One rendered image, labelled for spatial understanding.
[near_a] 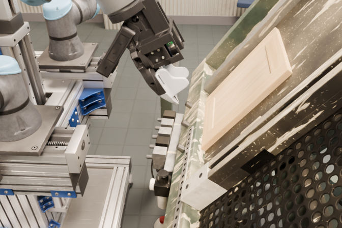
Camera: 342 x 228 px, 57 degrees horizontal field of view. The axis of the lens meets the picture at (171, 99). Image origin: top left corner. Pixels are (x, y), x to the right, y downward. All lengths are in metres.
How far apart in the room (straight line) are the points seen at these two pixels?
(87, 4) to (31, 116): 0.61
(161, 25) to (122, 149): 1.94
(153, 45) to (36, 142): 0.59
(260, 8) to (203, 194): 0.90
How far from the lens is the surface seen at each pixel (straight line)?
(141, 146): 2.42
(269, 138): 0.75
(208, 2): 4.42
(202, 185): 0.88
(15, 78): 0.96
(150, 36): 0.54
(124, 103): 2.87
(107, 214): 1.79
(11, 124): 1.01
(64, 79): 1.46
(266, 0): 1.49
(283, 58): 1.01
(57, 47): 1.40
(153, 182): 1.22
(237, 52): 1.31
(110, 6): 0.51
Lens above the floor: 1.67
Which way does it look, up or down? 35 degrees down
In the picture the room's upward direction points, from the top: straight up
